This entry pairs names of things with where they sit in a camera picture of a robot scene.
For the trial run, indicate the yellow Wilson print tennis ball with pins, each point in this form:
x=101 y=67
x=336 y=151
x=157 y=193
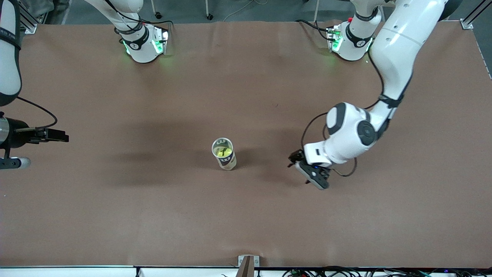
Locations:
x=224 y=151

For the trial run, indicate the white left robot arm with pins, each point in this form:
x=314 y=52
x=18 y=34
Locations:
x=399 y=42

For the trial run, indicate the clear printed tennis ball can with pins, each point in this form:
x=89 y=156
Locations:
x=226 y=163

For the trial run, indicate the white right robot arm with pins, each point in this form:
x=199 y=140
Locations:
x=142 y=46

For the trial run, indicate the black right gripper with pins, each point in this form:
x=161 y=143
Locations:
x=16 y=133

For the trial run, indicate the white cart leg with caster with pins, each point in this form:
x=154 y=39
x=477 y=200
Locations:
x=209 y=17
x=158 y=15

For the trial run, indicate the aluminium frame profile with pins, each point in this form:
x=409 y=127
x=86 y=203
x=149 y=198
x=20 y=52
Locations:
x=29 y=23
x=467 y=24

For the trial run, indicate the white table edge rail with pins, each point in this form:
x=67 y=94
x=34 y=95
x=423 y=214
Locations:
x=57 y=273

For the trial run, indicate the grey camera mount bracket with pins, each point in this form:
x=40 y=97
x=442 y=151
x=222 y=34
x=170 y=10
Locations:
x=246 y=263

